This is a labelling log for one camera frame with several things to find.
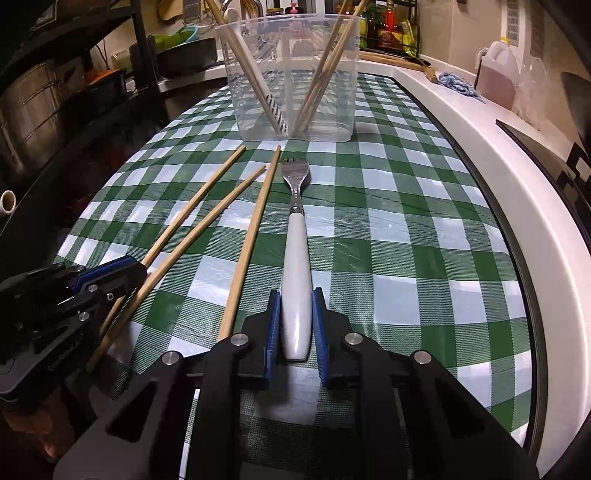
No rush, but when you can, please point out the round wooden cutting board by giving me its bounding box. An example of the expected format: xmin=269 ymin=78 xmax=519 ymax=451
xmin=358 ymin=50 xmax=424 ymax=71

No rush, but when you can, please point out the clear plastic bag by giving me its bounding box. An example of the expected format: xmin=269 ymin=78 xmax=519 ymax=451
xmin=512 ymin=57 xmax=570 ymax=136

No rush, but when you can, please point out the wall vent grille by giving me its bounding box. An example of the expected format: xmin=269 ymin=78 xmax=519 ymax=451
xmin=526 ymin=0 xmax=546 ymax=41
xmin=505 ymin=0 xmax=523 ymax=40

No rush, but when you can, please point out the clear plastic utensil container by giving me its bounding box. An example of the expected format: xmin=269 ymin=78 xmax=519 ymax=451
xmin=216 ymin=13 xmax=361 ymax=141

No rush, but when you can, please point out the large steel pot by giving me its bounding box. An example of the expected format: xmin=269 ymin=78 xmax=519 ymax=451
xmin=0 ymin=59 xmax=64 ymax=186

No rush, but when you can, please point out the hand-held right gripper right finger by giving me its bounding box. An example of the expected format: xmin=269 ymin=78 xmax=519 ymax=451
xmin=311 ymin=287 xmax=541 ymax=480

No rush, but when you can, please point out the white handled metal fork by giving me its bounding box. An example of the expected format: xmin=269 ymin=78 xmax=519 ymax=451
xmin=280 ymin=157 xmax=313 ymax=362

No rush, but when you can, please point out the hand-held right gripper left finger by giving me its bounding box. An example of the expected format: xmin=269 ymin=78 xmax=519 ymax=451
xmin=53 ymin=291 xmax=282 ymax=480

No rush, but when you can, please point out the metal grater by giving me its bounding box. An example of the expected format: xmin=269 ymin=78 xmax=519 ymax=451
xmin=182 ymin=0 xmax=205 ymax=25

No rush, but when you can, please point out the green white checkered tablecloth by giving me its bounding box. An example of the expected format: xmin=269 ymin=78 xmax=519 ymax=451
xmin=60 ymin=69 xmax=532 ymax=480

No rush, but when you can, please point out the black spice rack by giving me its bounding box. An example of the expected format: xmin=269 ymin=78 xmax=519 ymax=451
xmin=359 ymin=0 xmax=422 ymax=54

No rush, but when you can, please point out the plastic oil jug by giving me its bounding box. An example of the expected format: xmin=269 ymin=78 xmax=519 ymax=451
xmin=475 ymin=41 xmax=520 ymax=110

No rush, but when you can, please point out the green bowl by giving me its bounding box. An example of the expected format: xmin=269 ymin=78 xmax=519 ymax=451
xmin=154 ymin=25 xmax=200 ymax=52

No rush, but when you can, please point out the black burner grate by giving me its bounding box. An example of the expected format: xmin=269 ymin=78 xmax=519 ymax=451
xmin=556 ymin=142 xmax=591 ymax=195

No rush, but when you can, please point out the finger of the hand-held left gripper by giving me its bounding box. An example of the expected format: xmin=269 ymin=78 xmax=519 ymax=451
xmin=65 ymin=287 xmax=136 ymax=334
xmin=58 ymin=256 xmax=148 ymax=294

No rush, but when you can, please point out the black glass gas stove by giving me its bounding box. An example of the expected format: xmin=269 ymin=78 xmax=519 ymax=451
xmin=495 ymin=119 xmax=591 ymax=224

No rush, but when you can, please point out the blue cloth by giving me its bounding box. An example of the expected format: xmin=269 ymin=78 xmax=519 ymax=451
xmin=436 ymin=71 xmax=486 ymax=103

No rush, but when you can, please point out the wooden spatula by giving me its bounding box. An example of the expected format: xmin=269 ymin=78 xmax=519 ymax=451
xmin=417 ymin=59 xmax=440 ymax=85

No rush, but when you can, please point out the black pot with orange lid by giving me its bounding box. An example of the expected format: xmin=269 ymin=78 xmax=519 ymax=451
xmin=68 ymin=68 xmax=129 ymax=121

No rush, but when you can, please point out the black pan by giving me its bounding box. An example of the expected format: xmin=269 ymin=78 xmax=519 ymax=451
xmin=156 ymin=37 xmax=219 ymax=78

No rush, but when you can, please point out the black shelf rack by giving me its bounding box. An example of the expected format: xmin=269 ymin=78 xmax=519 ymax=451
xmin=0 ymin=0 xmax=168 ymax=261

